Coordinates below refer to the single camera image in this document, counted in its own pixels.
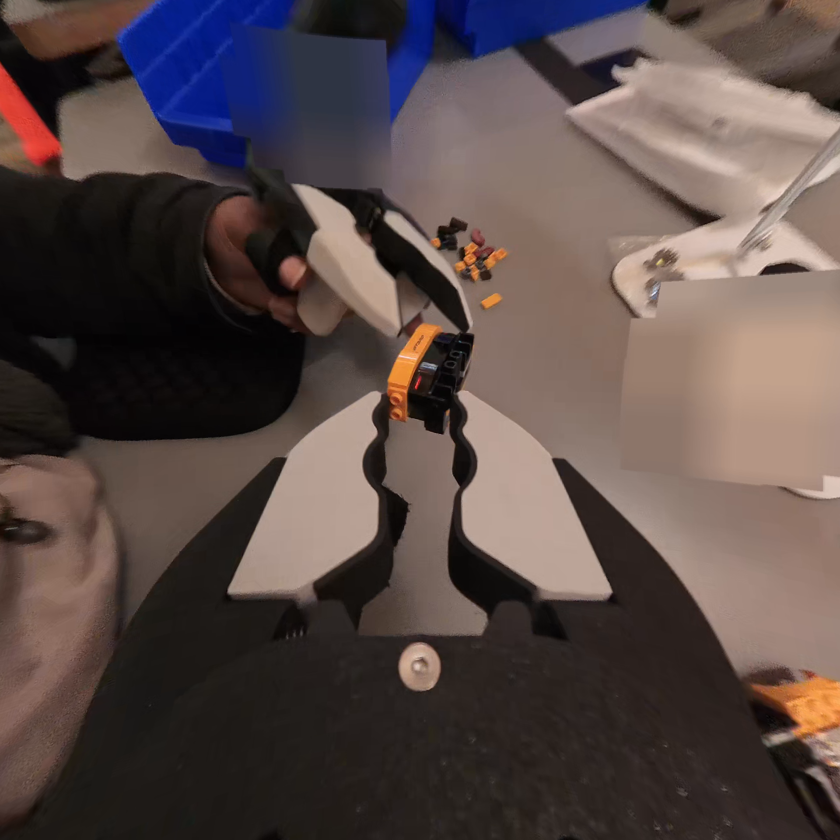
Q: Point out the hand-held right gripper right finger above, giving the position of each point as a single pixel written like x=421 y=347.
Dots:
x=525 y=518

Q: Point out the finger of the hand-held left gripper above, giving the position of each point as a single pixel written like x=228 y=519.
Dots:
x=348 y=262
x=433 y=262

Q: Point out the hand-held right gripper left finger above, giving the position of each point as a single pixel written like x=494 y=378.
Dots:
x=308 y=518

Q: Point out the orange grey lego assembly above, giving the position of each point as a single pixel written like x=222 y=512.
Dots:
x=426 y=374

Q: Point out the pile of small lego pieces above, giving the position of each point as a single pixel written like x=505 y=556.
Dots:
x=476 y=253

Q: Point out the orange lego plate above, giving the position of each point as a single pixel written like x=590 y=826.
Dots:
x=491 y=301

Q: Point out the lego set box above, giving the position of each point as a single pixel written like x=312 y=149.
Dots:
x=807 y=709

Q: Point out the person's left hand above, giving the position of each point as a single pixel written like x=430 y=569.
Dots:
x=229 y=249

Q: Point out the plastic bag of black parts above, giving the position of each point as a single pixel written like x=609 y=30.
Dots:
x=646 y=269

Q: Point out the orange traffic cone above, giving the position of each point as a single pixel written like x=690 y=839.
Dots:
x=26 y=118

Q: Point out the white book stand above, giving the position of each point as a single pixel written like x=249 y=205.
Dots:
x=709 y=249

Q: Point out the beige hooded sweatshirt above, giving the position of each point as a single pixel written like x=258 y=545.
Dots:
x=52 y=623

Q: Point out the white paper bag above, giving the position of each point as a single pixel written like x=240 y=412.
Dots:
x=689 y=131

